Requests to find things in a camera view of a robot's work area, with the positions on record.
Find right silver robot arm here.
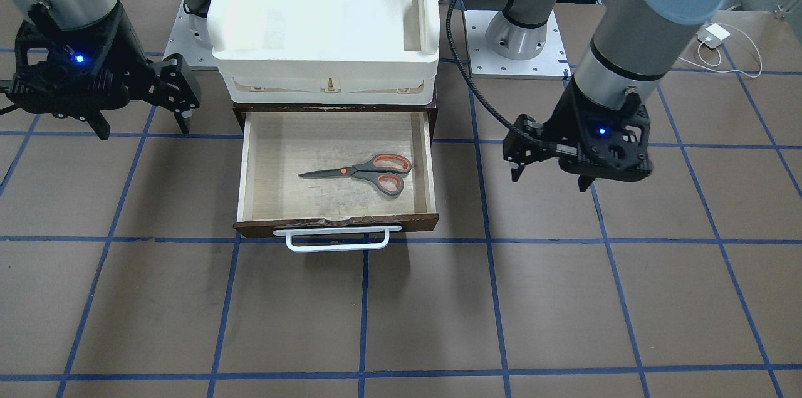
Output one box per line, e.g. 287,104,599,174
2,0,201,140

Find grey orange scissors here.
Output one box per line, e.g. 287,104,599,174
298,153,412,196

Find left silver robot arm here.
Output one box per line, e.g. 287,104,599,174
449,0,724,191

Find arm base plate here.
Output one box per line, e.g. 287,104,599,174
164,1,218,71
463,10,571,80

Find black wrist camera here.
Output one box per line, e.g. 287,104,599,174
147,53,202,115
502,113,561,169

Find white foam tray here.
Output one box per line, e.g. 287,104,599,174
208,0,440,105

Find white charger with cable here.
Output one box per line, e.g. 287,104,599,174
678,22,764,79

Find black braided cable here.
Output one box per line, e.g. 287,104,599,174
445,0,552,148

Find wooden drawer with white handle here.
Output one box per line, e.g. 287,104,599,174
234,112,439,240

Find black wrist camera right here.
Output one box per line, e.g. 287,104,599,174
147,53,202,115

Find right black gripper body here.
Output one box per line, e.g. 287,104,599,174
5,3,157,122

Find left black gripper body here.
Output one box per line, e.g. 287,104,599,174
549,79,654,183

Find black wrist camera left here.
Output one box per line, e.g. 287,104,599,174
502,113,561,169

